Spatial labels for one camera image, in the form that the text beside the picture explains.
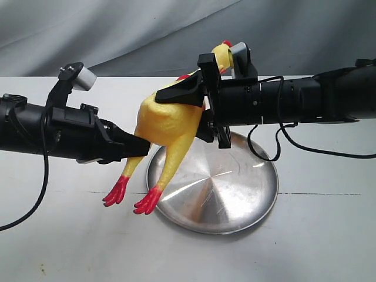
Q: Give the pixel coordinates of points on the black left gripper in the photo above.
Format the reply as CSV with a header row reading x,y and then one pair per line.
x,y
79,134

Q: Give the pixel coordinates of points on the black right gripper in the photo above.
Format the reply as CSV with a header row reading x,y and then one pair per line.
x,y
233,102

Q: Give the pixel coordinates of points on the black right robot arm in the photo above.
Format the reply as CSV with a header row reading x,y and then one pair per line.
x,y
343,95

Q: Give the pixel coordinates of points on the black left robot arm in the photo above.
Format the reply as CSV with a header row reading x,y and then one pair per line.
x,y
24,126

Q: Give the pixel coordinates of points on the round stainless steel plate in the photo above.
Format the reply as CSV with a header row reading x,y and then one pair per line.
x,y
221,191

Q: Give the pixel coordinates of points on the grey backdrop cloth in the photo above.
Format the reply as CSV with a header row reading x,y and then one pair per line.
x,y
165,38

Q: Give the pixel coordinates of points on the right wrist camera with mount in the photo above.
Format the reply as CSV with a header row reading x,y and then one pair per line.
x,y
242,63

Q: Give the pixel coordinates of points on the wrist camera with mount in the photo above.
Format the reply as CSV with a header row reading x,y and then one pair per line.
x,y
73,76
242,63

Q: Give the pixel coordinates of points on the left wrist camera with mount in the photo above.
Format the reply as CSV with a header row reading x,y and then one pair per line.
x,y
73,76

